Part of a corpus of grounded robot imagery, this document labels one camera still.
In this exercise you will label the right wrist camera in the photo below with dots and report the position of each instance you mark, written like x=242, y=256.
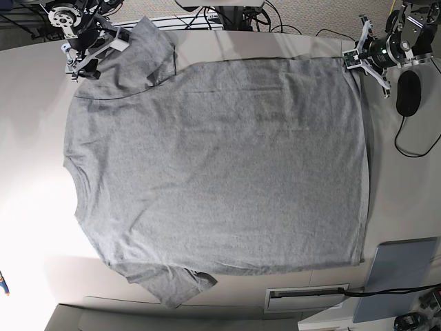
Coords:
x=122, y=39

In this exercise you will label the black battery pack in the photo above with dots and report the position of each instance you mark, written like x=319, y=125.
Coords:
x=407, y=322

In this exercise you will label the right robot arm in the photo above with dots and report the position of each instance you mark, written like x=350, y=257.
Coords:
x=75, y=17

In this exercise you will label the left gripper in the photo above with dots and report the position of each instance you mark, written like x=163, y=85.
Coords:
x=372, y=50

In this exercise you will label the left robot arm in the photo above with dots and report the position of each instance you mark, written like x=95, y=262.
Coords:
x=410, y=32

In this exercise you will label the blue orange tool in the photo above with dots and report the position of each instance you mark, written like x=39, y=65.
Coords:
x=4, y=285

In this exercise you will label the black computer mouse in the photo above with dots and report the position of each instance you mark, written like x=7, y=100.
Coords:
x=408, y=94

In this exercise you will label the grey T-shirt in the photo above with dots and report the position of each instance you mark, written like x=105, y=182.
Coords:
x=243, y=167

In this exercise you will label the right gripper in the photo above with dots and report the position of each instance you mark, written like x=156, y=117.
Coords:
x=84, y=53

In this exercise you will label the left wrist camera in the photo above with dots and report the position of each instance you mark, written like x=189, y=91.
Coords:
x=351, y=59

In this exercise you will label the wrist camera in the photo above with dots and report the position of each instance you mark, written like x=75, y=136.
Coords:
x=122, y=39
x=351, y=59

